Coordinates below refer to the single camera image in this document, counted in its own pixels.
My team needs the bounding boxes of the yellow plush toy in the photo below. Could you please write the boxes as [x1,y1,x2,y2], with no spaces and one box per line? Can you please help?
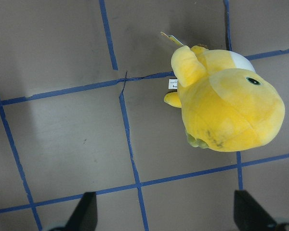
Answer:
[164,35,285,152]

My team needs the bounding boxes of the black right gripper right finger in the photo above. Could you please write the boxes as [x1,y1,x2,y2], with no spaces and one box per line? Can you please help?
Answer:
[233,190,289,231]

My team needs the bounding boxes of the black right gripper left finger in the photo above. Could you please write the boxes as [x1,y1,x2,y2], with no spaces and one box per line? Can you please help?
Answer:
[48,192,98,231]

